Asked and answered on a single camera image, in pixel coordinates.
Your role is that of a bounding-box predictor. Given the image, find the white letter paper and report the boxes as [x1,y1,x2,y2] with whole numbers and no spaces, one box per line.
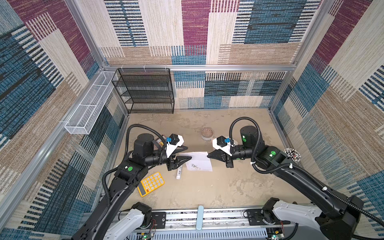
[180,152,213,172]

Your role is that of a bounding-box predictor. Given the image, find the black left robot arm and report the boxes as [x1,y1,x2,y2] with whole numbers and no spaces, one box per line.
[72,124,191,240]

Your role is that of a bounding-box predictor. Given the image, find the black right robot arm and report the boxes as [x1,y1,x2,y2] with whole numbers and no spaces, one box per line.
[208,117,384,240]

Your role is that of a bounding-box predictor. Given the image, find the white tape roll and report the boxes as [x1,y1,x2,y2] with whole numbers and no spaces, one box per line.
[201,128,214,141]

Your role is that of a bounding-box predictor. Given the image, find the yellow calculator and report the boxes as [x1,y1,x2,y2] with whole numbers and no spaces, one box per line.
[137,172,165,197]

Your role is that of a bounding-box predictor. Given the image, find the pencil holder with pencils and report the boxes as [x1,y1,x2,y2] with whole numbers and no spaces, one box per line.
[284,148,301,163]

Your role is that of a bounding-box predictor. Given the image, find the black mesh shelf rack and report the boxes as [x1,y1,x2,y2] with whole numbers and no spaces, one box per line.
[112,68,175,114]

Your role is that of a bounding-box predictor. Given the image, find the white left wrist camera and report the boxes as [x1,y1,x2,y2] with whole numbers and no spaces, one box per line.
[166,134,184,158]

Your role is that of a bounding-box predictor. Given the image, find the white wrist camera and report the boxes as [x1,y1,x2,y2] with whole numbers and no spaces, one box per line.
[212,136,235,156]
[166,134,184,158]

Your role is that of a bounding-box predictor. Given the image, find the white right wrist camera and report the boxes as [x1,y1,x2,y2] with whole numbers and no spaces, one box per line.
[212,136,235,156]

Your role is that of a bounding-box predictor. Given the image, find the light blue handle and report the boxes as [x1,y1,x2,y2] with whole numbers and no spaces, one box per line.
[196,205,204,232]

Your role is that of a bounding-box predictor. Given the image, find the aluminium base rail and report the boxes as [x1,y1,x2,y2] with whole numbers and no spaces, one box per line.
[74,206,334,240]

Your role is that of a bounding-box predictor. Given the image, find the white wire basket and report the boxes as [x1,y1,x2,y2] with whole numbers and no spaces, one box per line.
[65,71,115,135]

